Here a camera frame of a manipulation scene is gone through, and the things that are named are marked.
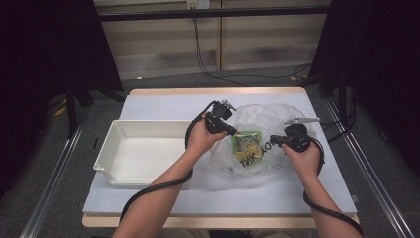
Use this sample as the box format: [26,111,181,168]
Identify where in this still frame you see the black floor cables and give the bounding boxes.
[320,92,357,143]

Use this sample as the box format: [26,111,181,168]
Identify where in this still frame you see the white plastic bin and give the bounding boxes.
[93,119,196,189]

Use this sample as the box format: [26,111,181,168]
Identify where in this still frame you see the pale blue table mat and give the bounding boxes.
[82,92,359,216]

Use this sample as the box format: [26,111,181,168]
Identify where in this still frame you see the black curtain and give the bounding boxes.
[308,0,420,173]
[0,0,124,199]

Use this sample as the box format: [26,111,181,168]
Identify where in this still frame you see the clear plastic bag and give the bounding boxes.
[209,103,318,179]

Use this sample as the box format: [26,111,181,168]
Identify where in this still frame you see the person's right hand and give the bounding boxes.
[281,142,322,181]

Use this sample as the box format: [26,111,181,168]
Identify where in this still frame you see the metal floor rail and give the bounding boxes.
[325,98,415,238]
[19,122,85,238]

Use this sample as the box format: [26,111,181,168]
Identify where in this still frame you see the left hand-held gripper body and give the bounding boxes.
[204,99,237,135]

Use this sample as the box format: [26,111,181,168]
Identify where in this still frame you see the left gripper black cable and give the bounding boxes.
[120,100,217,222]

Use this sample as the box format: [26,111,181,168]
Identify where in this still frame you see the white wall socket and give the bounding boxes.
[186,0,211,10]

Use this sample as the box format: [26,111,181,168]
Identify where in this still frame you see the green snack packet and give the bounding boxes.
[231,130,265,167]

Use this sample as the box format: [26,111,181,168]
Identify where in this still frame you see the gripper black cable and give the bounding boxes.
[302,137,365,237]
[120,100,217,222]

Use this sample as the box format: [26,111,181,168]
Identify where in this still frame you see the black metal stand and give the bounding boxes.
[63,78,127,140]

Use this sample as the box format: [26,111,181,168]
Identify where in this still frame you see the black wall cable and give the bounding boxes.
[192,18,313,87]

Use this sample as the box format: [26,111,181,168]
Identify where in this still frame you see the person's left hand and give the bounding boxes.
[185,112,228,158]

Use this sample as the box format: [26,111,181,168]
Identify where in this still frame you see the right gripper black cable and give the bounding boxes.
[302,137,365,237]

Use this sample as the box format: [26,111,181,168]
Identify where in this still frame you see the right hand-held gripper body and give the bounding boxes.
[284,117,321,153]

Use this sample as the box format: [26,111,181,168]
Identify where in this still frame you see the black horizontal bar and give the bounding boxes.
[97,5,331,23]

